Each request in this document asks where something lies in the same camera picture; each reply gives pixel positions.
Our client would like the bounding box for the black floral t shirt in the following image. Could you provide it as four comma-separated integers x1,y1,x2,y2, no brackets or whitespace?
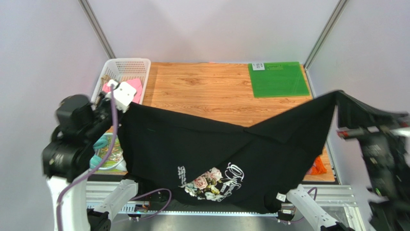
118,92,338,213

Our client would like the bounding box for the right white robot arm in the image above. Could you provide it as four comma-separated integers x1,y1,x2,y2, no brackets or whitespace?
275,90,410,231

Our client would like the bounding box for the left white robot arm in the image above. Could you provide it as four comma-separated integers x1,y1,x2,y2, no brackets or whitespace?
42,92,138,231

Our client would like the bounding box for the folded orange t shirt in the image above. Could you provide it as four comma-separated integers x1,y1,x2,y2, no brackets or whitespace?
307,156,327,175

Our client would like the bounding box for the green cutting mat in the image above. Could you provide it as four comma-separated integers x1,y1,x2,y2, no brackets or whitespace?
248,62,310,98

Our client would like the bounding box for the white label sticker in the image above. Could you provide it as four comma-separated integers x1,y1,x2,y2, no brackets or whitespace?
252,63,265,71

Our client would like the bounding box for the light pink shirt in basket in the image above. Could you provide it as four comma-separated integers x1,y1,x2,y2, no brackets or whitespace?
102,78,144,104

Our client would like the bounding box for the white plastic basket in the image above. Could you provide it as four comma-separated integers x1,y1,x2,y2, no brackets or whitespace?
91,58,151,104

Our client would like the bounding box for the green snack bowl package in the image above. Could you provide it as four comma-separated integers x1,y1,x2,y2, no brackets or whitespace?
90,132,128,172

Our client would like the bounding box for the beige cloth in basket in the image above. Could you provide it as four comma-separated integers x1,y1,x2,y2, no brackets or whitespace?
100,75,111,87

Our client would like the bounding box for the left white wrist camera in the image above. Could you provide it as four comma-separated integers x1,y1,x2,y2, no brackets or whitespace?
105,79,137,113

